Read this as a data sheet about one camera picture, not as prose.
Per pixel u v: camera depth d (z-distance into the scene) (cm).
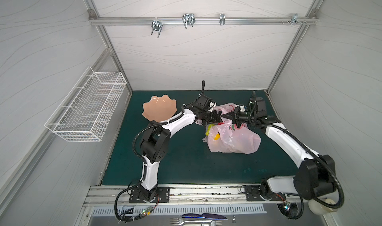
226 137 75
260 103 63
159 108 108
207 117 77
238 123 73
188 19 77
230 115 78
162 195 74
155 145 50
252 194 73
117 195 66
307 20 78
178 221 67
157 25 79
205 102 72
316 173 41
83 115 67
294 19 77
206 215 69
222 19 78
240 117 70
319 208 157
